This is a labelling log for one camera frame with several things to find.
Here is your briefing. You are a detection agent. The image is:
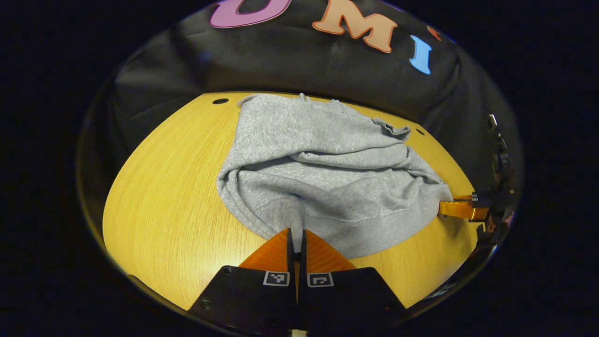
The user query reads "grey sweatshirt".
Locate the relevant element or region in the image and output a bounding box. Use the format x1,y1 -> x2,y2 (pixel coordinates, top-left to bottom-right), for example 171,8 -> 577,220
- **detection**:
216,93 -> 453,259

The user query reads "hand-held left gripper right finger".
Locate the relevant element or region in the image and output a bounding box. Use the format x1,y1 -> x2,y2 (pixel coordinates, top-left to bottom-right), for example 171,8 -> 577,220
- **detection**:
298,228 -> 408,334

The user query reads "black backdrop cloth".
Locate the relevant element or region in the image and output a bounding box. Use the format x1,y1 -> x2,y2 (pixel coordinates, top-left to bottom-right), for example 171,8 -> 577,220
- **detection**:
77,0 -> 524,197

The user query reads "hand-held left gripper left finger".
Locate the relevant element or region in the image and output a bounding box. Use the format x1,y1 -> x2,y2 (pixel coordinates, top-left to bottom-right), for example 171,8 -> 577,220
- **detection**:
187,227 -> 299,337

